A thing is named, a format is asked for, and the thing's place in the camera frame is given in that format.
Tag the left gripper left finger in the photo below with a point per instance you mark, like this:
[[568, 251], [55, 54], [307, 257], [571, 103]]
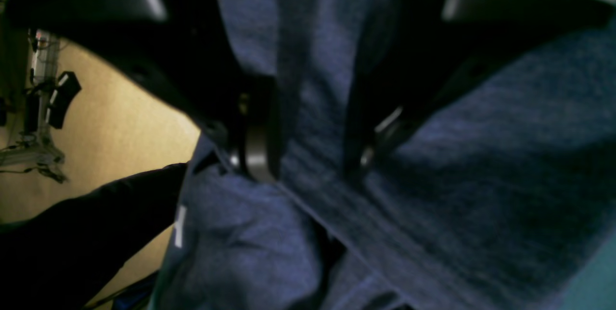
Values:
[[179, 51]]

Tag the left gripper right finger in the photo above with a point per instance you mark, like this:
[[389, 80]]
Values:
[[441, 49]]

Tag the blue-grey T-shirt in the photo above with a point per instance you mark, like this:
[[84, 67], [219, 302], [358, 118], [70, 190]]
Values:
[[496, 203]]

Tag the teal table cloth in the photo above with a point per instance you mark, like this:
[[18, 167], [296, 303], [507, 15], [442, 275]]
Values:
[[595, 287]]

